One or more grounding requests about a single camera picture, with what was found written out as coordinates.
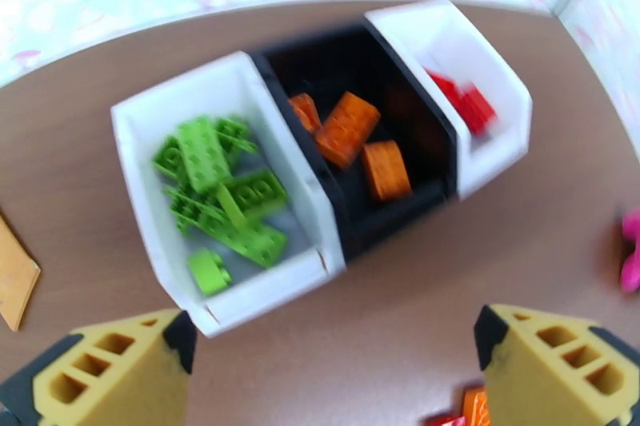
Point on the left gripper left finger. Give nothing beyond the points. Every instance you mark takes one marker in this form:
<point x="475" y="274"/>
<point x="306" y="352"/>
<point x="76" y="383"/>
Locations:
<point x="110" y="384"/>

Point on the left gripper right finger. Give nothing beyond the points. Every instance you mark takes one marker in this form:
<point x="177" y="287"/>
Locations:
<point x="550" y="379"/>

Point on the red lego brick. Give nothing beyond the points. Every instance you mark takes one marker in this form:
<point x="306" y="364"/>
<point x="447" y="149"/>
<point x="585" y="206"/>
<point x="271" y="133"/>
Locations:
<point x="445" y="421"/>
<point x="475" y="111"/>
<point x="446" y="87"/>

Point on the green lego brick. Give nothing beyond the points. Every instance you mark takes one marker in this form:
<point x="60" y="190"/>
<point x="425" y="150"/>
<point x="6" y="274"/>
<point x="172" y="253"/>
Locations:
<point x="260" y="192"/>
<point x="167" y="160"/>
<point x="202" y="155"/>
<point x="209" y="272"/>
<point x="235" y="135"/>

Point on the green lego plate assembly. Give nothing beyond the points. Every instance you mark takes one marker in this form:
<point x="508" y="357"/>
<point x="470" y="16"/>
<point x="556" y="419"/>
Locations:
<point x="250" y="242"/>

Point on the orange lego brick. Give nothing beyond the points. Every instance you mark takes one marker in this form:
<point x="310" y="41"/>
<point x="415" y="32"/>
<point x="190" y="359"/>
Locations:
<point x="386" y="171"/>
<point x="475" y="407"/>
<point x="347" y="130"/>
<point x="305" y="112"/>

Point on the orange card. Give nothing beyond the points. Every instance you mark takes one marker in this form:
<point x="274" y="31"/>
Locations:
<point x="15" y="275"/>

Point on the pink white striped toy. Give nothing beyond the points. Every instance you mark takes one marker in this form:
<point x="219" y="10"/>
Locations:
<point x="631" y="255"/>

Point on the white plastic bin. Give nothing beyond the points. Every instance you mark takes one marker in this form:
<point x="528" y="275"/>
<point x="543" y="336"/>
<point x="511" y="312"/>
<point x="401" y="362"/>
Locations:
<point x="500" y="155"/>
<point x="150" y="105"/>

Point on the black plastic bin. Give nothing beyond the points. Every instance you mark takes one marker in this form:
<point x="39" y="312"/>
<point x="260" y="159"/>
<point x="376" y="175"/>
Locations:
<point x="370" y="60"/>

